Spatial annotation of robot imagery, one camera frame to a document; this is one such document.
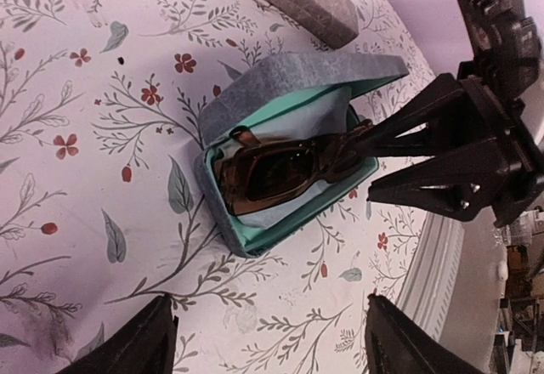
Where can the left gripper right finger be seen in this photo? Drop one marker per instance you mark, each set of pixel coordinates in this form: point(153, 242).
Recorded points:
point(396, 344)

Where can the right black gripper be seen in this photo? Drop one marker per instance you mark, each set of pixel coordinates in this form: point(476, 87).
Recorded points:
point(505, 174)

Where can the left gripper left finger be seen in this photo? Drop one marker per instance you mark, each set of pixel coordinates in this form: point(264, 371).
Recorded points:
point(146, 344)

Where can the small blue cleaning cloth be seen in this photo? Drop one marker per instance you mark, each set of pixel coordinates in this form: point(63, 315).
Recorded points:
point(302, 116)

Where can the blue glasses case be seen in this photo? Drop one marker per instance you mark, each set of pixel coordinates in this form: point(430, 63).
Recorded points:
point(254, 93)

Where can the brown sunglasses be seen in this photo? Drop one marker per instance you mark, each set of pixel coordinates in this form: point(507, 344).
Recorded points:
point(265, 174)

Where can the front aluminium rail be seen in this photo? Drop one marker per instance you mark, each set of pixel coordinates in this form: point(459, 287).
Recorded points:
point(455, 282)

